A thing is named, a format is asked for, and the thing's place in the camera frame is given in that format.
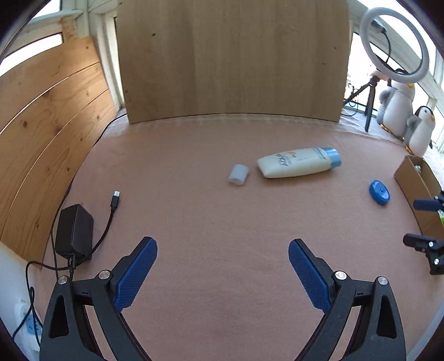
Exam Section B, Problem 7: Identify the cardboard box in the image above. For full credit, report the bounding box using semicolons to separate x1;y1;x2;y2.
393;155;444;240

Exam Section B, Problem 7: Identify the checked beige cloth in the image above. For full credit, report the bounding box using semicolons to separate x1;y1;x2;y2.
104;113;444;164

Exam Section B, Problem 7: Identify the black ring light cable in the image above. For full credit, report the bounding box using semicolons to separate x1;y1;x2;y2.
342;83;363;117

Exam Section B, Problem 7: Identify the white window frame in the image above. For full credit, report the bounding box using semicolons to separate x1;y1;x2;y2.
0;0;444;153

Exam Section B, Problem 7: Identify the small penguin plush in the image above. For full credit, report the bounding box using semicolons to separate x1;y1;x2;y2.
404;106;436;157

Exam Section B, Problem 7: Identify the translucent white cap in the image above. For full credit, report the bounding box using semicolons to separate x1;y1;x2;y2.
228;164;249;186

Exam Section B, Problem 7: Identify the large penguin plush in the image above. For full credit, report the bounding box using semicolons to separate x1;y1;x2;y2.
376;81;416;137

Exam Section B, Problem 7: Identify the black tripod stand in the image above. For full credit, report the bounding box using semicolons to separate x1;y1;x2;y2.
343;74;391;132

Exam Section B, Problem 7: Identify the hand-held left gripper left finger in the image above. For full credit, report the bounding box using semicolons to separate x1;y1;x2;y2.
39;236;158;361

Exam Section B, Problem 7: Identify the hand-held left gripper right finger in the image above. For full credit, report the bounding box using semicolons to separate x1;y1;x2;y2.
288;238;406;361

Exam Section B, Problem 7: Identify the pine wood panel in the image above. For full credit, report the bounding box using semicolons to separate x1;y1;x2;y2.
0;36;120;262

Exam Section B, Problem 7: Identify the white lotion bottle blue cap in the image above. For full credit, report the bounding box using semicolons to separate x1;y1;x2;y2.
257;147;342;179

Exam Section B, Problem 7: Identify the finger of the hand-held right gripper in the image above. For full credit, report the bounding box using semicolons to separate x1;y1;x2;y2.
413;195;444;211
403;234;444;275

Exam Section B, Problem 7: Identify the white power strip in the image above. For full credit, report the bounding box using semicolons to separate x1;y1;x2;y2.
13;302;44;361

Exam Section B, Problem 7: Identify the black power cord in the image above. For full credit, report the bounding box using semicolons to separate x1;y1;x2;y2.
13;215;75;348

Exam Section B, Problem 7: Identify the light wood board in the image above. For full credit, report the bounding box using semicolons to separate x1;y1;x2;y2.
115;0;351;125

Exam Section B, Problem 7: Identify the black power adapter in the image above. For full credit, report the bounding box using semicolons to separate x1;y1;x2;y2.
55;204;95;266

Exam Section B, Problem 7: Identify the black braided USB cable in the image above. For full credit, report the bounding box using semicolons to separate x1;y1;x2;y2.
68;190;122;276

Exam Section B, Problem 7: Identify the white ring light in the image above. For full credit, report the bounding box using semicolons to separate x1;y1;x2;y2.
360;7;430;84

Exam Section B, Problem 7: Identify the blue round tape measure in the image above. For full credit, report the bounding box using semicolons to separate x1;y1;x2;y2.
369;179;391;205

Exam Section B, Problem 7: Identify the black phone clamp gooseneck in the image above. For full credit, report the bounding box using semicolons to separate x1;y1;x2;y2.
372;19;394;66

